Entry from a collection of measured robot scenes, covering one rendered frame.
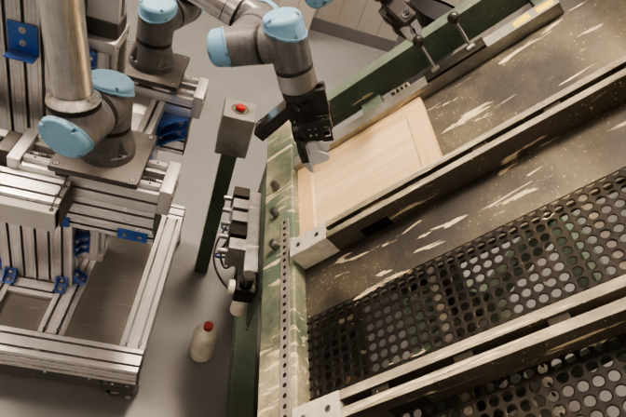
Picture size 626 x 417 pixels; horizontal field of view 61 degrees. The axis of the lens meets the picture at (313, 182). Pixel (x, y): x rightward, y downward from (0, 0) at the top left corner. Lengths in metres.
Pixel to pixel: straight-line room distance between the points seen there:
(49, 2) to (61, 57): 0.11
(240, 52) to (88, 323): 1.40
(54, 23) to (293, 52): 0.48
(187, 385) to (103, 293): 0.49
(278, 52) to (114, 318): 1.44
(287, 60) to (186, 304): 1.67
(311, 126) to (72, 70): 0.51
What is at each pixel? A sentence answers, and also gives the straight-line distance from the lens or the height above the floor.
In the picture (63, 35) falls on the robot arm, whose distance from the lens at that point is 1.19.
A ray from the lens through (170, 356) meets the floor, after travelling 2.35.
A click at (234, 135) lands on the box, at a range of 1.99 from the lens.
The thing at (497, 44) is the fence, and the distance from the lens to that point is 1.70.
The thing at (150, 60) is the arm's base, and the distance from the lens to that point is 1.86.
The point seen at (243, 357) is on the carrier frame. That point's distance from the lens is 2.18.
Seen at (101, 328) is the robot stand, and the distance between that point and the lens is 2.16.
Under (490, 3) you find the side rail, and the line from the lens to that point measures 1.91.
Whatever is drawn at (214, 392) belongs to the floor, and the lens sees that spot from 2.30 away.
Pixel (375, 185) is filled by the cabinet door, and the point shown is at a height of 1.11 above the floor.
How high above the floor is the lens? 2.02
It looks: 38 degrees down
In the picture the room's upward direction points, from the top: 21 degrees clockwise
